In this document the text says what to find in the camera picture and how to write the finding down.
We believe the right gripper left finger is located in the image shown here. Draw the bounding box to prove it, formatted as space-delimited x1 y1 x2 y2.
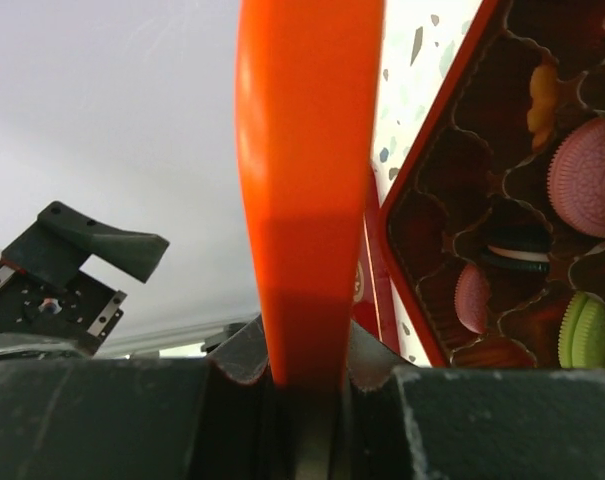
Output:
0 320 270 479

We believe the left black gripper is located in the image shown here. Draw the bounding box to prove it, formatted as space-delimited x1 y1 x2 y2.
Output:
0 201 170 358

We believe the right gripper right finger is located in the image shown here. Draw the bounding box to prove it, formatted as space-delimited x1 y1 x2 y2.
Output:
339 325 605 479

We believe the pink cookie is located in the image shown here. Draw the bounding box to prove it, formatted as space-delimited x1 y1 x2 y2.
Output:
547 117 605 239
454 264 490 334

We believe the green cookie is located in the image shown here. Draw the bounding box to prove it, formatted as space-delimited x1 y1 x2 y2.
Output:
558 292 605 369

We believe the black cookie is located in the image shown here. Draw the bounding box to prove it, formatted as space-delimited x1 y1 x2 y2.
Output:
480 224 552 274

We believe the orange box lid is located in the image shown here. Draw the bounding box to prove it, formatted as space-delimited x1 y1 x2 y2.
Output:
235 1 385 392

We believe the orange compartment cookie box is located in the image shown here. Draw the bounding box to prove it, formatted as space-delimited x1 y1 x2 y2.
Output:
381 1 605 369

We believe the orange flower cookie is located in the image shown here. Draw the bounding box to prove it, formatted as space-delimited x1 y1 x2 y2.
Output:
527 63 559 150

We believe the red cookie tray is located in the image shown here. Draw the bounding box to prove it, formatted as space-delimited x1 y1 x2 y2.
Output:
352 173 400 354

